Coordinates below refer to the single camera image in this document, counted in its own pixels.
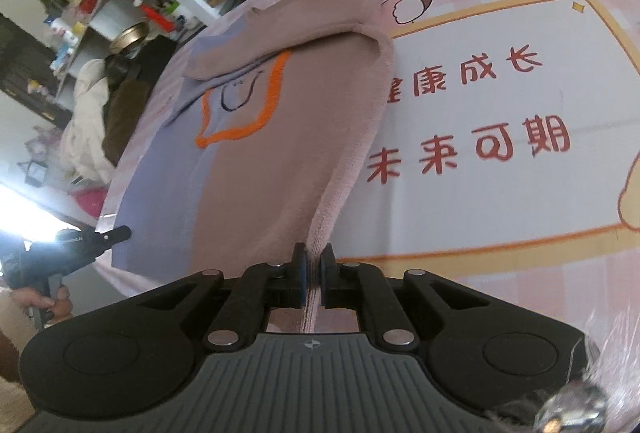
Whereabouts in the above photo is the purple and pink sweater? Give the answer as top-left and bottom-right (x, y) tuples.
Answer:
(95, 0), (397, 335)

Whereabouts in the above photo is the red bottle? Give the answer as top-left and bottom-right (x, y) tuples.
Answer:
(134, 0), (177, 33)

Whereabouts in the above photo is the person's left hand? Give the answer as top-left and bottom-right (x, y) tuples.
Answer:
(10, 284), (74, 323)

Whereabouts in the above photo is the cream jacket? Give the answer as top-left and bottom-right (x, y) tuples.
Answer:
(59, 58), (119, 185)

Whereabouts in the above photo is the brass bowl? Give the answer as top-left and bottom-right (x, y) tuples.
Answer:
(108, 24), (150, 55)

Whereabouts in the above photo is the shiny metal object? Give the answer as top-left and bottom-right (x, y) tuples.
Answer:
(535, 383), (608, 433)

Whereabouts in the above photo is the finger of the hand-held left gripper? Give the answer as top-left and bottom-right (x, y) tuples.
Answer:
(94, 225), (133, 260)

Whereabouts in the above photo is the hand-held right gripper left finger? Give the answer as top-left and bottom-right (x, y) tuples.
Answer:
(125, 242), (309, 352)

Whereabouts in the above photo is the brown cloth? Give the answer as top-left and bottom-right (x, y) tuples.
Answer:
(102, 78), (154, 167)

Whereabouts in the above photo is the pink checked printed blanket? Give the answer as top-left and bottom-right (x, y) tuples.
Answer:
(95, 0), (640, 433)

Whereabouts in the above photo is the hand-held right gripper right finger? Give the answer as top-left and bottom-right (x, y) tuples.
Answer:
(320, 243), (502, 353)

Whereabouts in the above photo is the dark cloth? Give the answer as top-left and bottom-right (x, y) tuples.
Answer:
(102, 35), (177, 85)

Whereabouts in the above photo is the dark cabinet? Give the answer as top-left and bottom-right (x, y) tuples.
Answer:
(0, 13), (73, 130)

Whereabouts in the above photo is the pink bag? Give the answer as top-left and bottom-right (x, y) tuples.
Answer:
(72, 187), (108, 220)

